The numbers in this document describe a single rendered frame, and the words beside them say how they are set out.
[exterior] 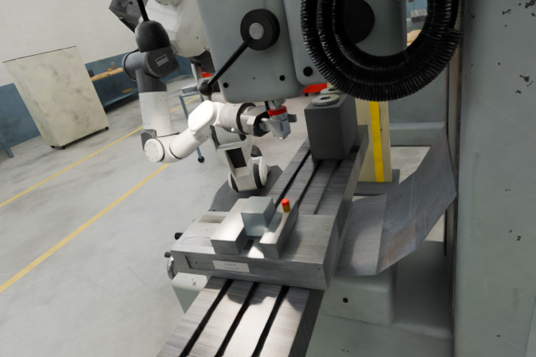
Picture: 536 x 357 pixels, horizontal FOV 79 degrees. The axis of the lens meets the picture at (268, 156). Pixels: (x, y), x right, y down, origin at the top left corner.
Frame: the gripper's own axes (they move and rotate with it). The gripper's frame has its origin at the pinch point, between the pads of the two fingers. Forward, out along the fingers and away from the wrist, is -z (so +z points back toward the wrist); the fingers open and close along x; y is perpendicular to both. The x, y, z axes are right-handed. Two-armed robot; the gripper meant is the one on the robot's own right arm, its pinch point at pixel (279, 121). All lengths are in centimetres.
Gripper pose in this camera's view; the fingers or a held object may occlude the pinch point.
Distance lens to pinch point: 80.7
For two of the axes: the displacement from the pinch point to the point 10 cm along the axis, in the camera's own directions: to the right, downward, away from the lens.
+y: 2.0, 8.9, 4.1
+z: -7.4, -1.4, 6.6
